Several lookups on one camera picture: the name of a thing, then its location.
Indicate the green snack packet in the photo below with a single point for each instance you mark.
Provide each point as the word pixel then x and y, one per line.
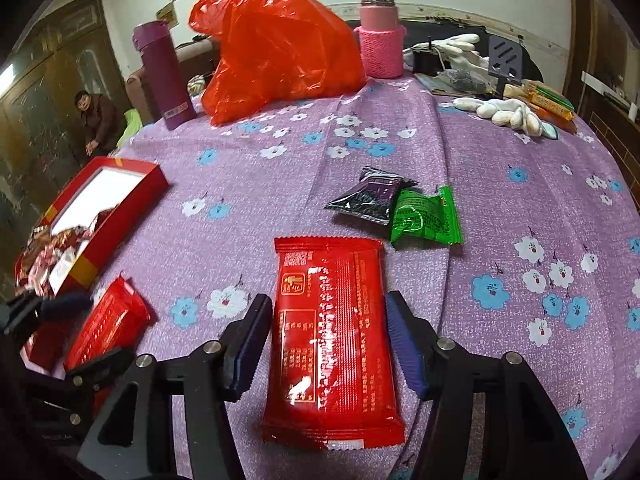
pixel 425 217

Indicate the pink bottle with knitted sleeve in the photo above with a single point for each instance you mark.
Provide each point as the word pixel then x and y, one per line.
pixel 380 40

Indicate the white cotton gloves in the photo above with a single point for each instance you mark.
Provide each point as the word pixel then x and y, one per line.
pixel 505 112
pixel 460 50

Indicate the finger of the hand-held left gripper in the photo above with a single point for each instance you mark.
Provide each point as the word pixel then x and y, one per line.
pixel 65 305
pixel 100 367

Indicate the wooden side cabinet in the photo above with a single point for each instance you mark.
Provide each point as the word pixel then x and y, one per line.
pixel 610 120

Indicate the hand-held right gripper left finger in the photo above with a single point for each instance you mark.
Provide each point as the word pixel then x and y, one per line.
pixel 247 347

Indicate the small black box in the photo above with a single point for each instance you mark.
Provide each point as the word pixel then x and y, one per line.
pixel 425 60

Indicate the black slotted stand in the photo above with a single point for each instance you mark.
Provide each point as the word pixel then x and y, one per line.
pixel 505 55

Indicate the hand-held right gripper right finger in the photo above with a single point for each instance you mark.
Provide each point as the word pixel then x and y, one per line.
pixel 407 347

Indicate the green cloth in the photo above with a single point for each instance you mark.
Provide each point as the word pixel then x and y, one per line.
pixel 131 122

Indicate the purple floral tablecloth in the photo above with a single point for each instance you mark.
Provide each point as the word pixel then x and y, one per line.
pixel 350 160

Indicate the pile of mixed snack packets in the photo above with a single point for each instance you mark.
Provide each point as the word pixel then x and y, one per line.
pixel 55 250

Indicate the red gift box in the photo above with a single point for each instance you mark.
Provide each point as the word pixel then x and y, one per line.
pixel 135 180

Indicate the dark wooden wardrobe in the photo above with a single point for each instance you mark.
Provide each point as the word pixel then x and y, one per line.
pixel 45 85

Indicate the red plastic bag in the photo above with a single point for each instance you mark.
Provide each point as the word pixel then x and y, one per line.
pixel 280 50

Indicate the purple thermos bottle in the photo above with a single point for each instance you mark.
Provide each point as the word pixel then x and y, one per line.
pixel 162 80

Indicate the dark grey pouch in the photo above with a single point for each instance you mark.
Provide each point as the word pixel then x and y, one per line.
pixel 465 82

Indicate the orange packets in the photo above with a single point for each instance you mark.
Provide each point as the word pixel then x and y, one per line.
pixel 550 102

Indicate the dark purple snack packet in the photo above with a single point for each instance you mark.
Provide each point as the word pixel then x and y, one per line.
pixel 370 197

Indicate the large red snack packet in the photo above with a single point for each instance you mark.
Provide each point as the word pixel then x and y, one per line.
pixel 107 320
pixel 330 340

